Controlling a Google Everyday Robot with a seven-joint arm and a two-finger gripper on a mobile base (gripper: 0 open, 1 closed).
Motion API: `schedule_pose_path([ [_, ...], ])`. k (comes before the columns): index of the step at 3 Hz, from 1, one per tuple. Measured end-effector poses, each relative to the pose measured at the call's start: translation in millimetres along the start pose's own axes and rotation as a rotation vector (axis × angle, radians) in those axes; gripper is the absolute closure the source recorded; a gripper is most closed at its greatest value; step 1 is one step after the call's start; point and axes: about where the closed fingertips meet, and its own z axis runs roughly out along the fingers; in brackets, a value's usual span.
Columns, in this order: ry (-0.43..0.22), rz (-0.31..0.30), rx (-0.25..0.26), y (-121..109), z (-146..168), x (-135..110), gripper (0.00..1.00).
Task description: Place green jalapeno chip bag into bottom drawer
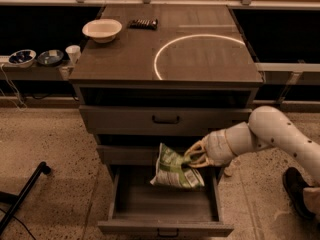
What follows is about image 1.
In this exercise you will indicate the grey side shelf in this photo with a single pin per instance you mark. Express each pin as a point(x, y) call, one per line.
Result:
point(36, 72)

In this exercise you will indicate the grey drawer cabinet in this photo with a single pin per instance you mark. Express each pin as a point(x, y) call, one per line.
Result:
point(196, 58)

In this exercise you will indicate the green jalapeno chip bag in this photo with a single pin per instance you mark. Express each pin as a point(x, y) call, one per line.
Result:
point(173, 169)

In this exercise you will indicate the white bowl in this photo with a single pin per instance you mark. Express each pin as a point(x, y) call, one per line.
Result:
point(102, 30)

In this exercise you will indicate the white paper cup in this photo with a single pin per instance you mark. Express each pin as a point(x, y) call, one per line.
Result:
point(74, 53)

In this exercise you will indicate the bottom grey drawer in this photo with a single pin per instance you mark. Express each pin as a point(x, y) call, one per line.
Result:
point(142, 209)

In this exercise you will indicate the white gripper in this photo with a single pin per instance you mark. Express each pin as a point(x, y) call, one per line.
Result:
point(216, 147)

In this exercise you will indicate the top grey drawer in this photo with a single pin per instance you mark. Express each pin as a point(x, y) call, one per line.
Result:
point(159, 121)

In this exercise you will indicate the dark snack bar package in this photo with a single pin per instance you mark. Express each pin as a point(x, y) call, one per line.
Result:
point(144, 24)

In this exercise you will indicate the blue patterned bowl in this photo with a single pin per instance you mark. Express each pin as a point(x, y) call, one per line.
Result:
point(22, 58)

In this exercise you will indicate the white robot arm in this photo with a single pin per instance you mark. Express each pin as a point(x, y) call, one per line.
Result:
point(267, 127)

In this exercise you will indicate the dark blue bowl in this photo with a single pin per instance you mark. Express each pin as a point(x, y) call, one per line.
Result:
point(50, 58)

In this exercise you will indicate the grey drawer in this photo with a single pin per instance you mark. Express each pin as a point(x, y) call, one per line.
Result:
point(128, 155)
point(142, 209)
point(159, 121)

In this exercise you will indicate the black stand leg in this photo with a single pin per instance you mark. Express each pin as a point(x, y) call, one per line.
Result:
point(16, 200)

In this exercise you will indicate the middle grey drawer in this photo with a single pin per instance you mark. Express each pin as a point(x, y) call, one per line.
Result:
point(128, 155)

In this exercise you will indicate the black shoe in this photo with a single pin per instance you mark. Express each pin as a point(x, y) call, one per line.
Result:
point(294, 185)

